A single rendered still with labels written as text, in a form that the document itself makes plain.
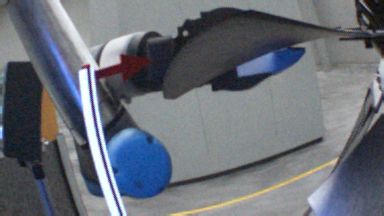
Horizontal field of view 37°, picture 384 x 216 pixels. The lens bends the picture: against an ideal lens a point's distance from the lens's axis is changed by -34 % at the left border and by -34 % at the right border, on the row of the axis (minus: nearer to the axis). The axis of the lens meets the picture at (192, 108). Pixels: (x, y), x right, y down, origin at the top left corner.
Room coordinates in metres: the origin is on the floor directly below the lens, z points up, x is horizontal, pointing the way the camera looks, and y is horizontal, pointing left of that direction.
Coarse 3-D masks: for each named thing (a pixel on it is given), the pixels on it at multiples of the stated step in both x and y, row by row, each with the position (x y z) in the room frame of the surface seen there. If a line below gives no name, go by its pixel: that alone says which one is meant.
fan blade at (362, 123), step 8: (368, 88) 0.87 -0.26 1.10; (368, 96) 0.87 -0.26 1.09; (368, 104) 0.85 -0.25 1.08; (360, 112) 0.90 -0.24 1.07; (368, 112) 0.82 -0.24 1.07; (360, 120) 0.86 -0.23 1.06; (368, 120) 0.81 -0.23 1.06; (360, 128) 0.84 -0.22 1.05; (352, 136) 0.88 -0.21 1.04; (360, 136) 0.82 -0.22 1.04; (352, 144) 0.85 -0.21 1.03; (344, 152) 0.88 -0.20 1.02; (336, 168) 0.88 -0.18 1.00
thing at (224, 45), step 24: (216, 24) 0.60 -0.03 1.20; (240, 24) 0.61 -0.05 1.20; (264, 24) 0.61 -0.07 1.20; (288, 24) 0.61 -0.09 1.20; (312, 24) 0.62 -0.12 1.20; (192, 48) 0.66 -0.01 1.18; (216, 48) 0.68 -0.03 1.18; (240, 48) 0.70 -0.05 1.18; (264, 48) 0.74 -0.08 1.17; (168, 72) 0.70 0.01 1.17; (192, 72) 0.73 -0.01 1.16; (216, 72) 0.77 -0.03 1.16; (168, 96) 0.77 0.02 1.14
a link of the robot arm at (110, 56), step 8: (112, 40) 0.91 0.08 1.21; (120, 40) 0.90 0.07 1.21; (128, 40) 0.89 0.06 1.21; (104, 48) 0.90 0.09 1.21; (112, 48) 0.89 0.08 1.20; (120, 48) 0.88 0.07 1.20; (128, 48) 0.88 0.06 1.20; (104, 56) 0.89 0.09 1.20; (112, 56) 0.88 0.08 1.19; (104, 64) 0.89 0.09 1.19; (112, 64) 0.88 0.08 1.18; (112, 80) 0.88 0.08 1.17; (120, 80) 0.88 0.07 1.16; (128, 80) 0.88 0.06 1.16; (112, 88) 0.89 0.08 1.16; (120, 88) 0.89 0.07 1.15; (128, 88) 0.88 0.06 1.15; (136, 88) 0.89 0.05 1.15; (120, 96) 0.91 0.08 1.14; (128, 96) 0.90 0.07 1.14; (136, 96) 0.90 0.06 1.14
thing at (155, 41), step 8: (152, 40) 0.77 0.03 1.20; (160, 40) 0.77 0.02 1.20; (168, 40) 0.77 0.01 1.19; (152, 48) 0.77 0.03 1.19; (160, 48) 0.77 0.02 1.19; (168, 48) 0.77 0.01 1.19; (176, 48) 0.78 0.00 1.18; (144, 56) 0.78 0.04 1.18; (152, 56) 0.77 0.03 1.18; (160, 56) 0.77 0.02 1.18; (168, 56) 0.77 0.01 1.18; (152, 64) 0.77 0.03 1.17; (160, 64) 0.77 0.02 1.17; (168, 64) 0.77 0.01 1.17; (152, 72) 0.77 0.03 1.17; (160, 72) 0.77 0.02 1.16; (152, 80) 0.77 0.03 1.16; (160, 80) 0.77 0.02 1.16
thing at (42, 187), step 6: (30, 162) 1.11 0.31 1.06; (36, 162) 1.10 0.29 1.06; (36, 180) 1.09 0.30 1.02; (42, 180) 1.10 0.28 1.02; (36, 186) 1.10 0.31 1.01; (42, 186) 1.10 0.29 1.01; (48, 186) 1.10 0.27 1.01; (42, 192) 1.09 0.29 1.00; (48, 192) 1.10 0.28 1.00; (42, 198) 1.09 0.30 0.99; (48, 198) 1.10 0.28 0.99; (42, 204) 1.10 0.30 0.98; (48, 204) 1.10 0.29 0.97; (54, 204) 1.10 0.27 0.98; (48, 210) 1.09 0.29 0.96; (54, 210) 1.10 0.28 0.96
